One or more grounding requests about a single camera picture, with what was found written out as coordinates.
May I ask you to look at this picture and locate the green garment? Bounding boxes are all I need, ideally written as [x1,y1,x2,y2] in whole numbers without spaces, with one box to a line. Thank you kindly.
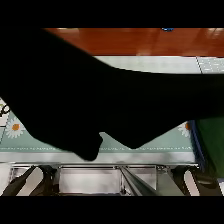
[195,116,224,179]

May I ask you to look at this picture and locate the blue garment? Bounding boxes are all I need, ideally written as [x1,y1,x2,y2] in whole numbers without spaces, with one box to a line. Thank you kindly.
[188,120,207,164]

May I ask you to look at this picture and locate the black garment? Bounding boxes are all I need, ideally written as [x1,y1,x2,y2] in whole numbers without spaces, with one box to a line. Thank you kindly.
[0,27,224,162]

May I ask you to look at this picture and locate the silver frame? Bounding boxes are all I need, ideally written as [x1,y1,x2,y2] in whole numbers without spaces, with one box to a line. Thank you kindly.
[7,161,201,197]

